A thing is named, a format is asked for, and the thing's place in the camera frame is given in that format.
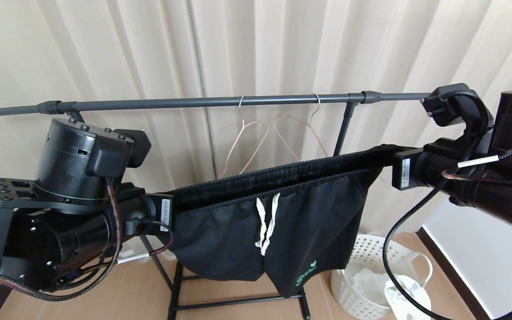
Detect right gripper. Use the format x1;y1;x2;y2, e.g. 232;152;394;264
391;138;477;199

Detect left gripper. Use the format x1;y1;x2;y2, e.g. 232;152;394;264
117;186;175;246

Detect black shorts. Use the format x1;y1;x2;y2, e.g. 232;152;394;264
156;144;413;299

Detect black clothes rack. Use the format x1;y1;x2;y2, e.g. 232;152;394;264
0;91;431;320

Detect pink clothes hanger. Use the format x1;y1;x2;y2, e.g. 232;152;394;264
222;95;270;179
273;93;329;164

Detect white laundry basket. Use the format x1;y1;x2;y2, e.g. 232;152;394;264
330;234;434;320

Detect white garment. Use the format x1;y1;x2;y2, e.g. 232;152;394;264
351;266;432;320

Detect beige curtain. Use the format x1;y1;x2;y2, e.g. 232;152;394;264
0;0;512;267

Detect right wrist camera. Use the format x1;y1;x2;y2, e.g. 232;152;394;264
420;82;495;144

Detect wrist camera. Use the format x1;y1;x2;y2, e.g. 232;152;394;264
420;82;495;144
112;128;152;169

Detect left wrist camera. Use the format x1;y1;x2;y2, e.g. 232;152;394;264
112;128;152;169

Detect black cable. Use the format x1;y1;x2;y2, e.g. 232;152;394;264
382;129;512;320

